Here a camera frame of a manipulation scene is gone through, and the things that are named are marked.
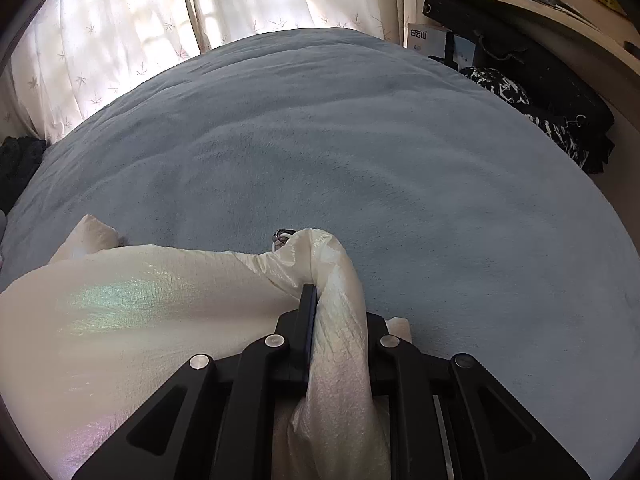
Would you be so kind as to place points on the black crumpled cloth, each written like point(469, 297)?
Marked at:
point(20, 170)

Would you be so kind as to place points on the grey-blue fleece bed blanket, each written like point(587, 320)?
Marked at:
point(325, 160)

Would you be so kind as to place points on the black fabric bag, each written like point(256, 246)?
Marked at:
point(550, 75)

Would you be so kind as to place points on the white cardboard box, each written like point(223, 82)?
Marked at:
point(425, 37)

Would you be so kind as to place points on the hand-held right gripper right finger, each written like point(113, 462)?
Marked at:
point(400, 362)

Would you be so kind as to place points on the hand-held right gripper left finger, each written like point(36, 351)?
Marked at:
point(305, 327)

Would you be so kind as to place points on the curved wooden shelf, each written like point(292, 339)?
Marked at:
point(550, 25)

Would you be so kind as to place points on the white shiny puffer jacket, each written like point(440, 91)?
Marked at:
point(125, 320)

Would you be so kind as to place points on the black white patterned cloth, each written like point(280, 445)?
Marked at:
point(505, 87)

